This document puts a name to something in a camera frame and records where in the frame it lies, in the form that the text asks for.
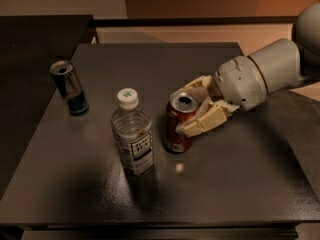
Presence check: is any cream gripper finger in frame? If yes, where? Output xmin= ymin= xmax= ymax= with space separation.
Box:
xmin=175 ymin=97 xmax=240 ymax=138
xmin=172 ymin=75 xmax=221 ymax=102

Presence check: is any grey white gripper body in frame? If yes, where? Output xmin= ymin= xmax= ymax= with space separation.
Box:
xmin=213 ymin=56 xmax=267 ymax=111

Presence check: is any red coke can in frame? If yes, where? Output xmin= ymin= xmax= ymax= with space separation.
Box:
xmin=164 ymin=92 xmax=199 ymax=153

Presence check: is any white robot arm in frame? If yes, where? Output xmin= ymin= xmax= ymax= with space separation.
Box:
xmin=175 ymin=4 xmax=320 ymax=137

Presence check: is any clear plastic water bottle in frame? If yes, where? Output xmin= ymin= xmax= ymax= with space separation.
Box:
xmin=111 ymin=88 xmax=154 ymax=176

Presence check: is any silver blue energy drink can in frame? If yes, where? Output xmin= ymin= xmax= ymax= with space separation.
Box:
xmin=49 ymin=60 xmax=89 ymax=116

